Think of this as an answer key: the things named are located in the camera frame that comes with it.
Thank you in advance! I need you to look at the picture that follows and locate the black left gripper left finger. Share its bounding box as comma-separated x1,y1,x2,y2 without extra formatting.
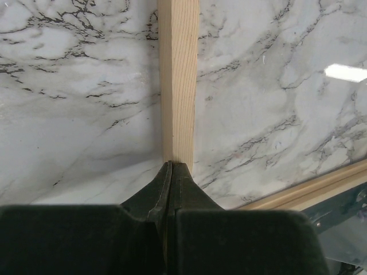
1,162,172,274

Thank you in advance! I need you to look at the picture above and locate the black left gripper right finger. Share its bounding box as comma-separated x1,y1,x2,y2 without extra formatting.
167,163,329,274

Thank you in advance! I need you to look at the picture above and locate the light wooden picture frame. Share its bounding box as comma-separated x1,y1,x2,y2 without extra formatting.
157,0,367,212

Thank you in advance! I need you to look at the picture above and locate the black table edge rail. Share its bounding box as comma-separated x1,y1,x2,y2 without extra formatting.
299,182,366,235

